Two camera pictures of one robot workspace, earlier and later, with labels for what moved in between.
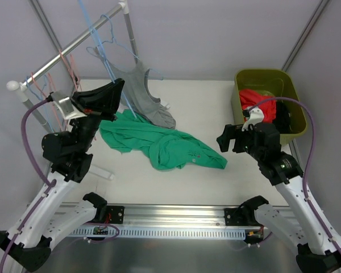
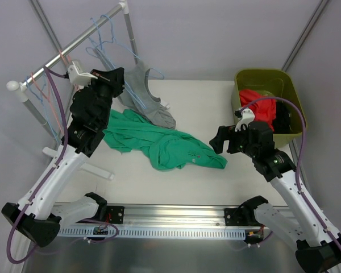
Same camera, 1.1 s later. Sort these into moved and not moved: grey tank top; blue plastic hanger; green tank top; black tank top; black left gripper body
Moved: black left gripper body
Not moved: green tank top; grey tank top; black tank top; blue plastic hanger
